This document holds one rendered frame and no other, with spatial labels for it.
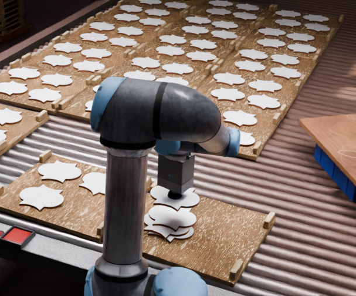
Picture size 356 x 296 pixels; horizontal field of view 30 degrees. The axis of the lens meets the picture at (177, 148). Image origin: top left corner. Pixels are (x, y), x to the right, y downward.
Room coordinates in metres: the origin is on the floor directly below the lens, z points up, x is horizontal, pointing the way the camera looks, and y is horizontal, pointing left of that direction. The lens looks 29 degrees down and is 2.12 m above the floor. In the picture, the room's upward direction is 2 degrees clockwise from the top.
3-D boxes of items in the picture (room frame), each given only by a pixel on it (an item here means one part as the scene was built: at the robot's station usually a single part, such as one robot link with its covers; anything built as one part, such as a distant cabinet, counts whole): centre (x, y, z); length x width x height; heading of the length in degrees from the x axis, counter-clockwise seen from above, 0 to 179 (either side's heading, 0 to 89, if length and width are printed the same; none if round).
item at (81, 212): (1.82, 0.33, 0.93); 0.41 x 0.35 x 0.02; 66
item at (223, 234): (1.65, -0.05, 0.93); 0.41 x 0.35 x 0.02; 65
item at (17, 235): (1.58, 0.46, 0.92); 0.06 x 0.06 x 0.01; 69
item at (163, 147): (1.53, 0.01, 1.30); 0.11 x 0.11 x 0.08; 78
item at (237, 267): (1.44, -0.17, 0.95); 0.06 x 0.02 x 0.03; 155
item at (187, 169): (1.64, -0.01, 1.15); 0.10 x 0.09 x 0.16; 147
